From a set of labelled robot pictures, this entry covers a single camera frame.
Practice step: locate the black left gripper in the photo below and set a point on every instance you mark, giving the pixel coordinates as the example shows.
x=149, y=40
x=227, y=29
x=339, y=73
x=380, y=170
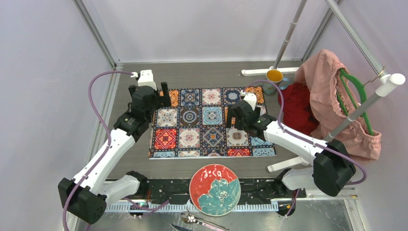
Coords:
x=163, y=100

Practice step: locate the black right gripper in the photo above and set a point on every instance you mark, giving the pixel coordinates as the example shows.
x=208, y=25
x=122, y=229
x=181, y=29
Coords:
x=237, y=123

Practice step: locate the colourful patterned placemat cloth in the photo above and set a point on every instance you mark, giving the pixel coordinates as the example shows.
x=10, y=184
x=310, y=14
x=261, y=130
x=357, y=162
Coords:
x=194, y=126

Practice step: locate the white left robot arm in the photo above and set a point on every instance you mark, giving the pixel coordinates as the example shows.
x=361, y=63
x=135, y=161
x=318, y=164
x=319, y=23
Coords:
x=85, y=195

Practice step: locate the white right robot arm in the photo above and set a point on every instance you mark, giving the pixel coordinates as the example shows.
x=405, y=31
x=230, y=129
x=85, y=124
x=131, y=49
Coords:
x=319, y=164

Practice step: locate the red plate with teal flower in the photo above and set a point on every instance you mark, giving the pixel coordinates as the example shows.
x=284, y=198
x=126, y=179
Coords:
x=215, y=190

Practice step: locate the blue mug with yellow inside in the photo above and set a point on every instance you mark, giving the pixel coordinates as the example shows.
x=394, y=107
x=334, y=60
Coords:
x=275, y=81

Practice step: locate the red cloth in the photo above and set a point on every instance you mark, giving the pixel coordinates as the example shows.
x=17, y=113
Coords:
x=297, y=113

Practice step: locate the metal spoon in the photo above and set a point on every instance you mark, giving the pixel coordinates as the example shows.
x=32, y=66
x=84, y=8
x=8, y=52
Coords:
x=192, y=219

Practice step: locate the pink fabric garment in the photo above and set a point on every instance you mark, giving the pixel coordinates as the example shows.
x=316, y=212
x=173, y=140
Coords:
x=328, y=98

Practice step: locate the metal knife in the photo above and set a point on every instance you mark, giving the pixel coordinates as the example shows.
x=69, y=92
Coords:
x=179, y=228

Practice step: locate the white and grey clothes rack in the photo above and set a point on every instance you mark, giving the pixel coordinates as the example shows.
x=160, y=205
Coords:
x=389, y=82

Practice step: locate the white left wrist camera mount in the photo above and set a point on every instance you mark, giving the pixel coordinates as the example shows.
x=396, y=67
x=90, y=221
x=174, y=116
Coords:
x=144, y=78

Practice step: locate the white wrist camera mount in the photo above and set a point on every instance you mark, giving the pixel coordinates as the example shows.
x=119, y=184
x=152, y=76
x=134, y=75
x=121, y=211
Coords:
x=250, y=98
x=144, y=78

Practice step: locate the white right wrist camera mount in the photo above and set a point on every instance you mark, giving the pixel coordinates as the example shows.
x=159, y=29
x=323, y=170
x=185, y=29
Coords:
x=250, y=98

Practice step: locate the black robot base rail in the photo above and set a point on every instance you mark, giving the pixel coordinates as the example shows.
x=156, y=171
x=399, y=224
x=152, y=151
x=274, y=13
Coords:
x=254, y=191

